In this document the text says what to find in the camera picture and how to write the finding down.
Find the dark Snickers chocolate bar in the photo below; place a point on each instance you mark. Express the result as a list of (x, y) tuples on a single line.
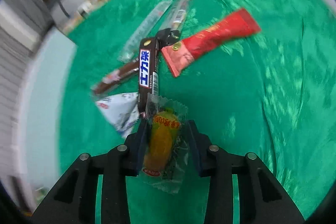
[(147, 71)]

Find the white silver triangular snack bag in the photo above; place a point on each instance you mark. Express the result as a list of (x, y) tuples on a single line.
[(121, 111)]

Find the clear long snack packet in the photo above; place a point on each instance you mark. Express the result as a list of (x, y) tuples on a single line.
[(132, 44)]

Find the black clear snack stick packet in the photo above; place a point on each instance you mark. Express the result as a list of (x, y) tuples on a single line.
[(171, 29)]

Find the yellow corn candy packet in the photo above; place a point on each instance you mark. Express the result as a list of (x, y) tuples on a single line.
[(167, 151)]

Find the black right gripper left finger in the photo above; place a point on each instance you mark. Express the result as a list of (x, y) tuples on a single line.
[(73, 198)]

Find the brown chocolate bar packet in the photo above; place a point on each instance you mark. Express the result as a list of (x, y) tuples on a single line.
[(116, 77)]

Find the red snack stick packet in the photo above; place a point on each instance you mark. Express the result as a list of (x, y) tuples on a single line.
[(236, 25)]

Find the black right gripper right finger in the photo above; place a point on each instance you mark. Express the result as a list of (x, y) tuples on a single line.
[(262, 199)]

